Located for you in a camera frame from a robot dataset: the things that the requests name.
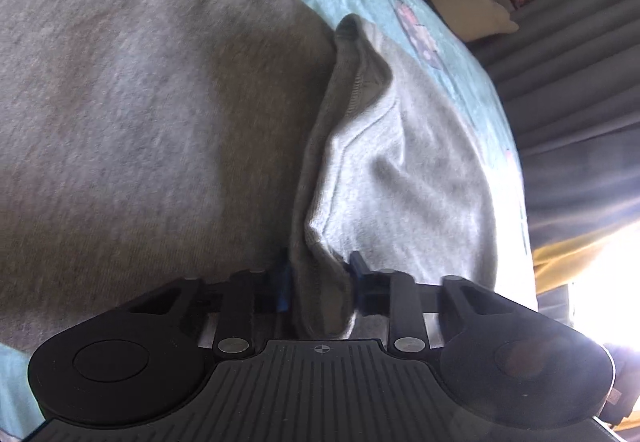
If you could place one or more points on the yellow fabric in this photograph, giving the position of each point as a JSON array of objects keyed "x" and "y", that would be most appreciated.
[{"x": 557, "y": 264}]

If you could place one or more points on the cream upholstered chair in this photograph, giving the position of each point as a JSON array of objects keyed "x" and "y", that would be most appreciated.
[{"x": 472, "y": 20}]

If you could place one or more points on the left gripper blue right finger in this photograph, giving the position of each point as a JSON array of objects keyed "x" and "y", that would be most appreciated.
[{"x": 370, "y": 288}]

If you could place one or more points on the light blue printed bedsheet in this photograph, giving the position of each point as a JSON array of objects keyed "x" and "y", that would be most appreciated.
[{"x": 450, "y": 47}]

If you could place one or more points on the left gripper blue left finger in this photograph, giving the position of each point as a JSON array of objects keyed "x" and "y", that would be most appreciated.
[{"x": 280, "y": 285}]

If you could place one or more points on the grey pleated curtain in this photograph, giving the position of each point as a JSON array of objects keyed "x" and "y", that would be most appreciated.
[{"x": 568, "y": 80}]

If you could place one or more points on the grey knit pants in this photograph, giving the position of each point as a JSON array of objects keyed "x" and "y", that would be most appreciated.
[{"x": 175, "y": 121}]

